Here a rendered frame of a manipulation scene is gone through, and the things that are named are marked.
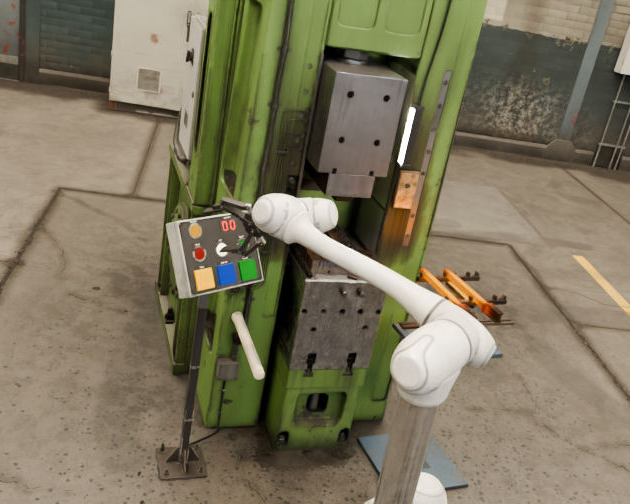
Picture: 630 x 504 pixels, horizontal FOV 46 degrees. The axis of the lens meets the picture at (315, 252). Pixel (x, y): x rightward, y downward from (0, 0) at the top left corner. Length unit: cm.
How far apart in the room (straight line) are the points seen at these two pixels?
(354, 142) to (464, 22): 66
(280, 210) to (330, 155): 103
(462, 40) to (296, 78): 71
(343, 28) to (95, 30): 618
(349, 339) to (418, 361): 159
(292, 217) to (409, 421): 60
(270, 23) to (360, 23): 36
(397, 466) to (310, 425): 161
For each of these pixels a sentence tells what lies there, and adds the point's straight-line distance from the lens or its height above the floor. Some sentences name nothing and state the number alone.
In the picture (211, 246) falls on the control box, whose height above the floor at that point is 110.
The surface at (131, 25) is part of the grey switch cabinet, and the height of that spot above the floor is 92.
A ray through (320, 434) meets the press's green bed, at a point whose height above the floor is 10.
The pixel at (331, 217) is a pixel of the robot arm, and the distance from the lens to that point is 208.
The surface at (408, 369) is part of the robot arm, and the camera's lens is 174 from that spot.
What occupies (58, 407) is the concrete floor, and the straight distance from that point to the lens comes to 375.
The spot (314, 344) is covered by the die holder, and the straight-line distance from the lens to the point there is 325.
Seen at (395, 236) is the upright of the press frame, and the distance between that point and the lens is 336.
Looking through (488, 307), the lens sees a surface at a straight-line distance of 308.
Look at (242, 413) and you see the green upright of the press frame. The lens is 364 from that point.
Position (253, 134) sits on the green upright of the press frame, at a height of 145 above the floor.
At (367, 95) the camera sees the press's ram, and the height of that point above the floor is 169.
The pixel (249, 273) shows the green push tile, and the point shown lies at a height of 100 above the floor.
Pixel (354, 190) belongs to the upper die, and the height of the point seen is 130.
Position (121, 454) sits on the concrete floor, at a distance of 349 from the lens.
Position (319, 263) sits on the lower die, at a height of 96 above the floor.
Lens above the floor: 228
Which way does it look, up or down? 24 degrees down
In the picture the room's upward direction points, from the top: 11 degrees clockwise
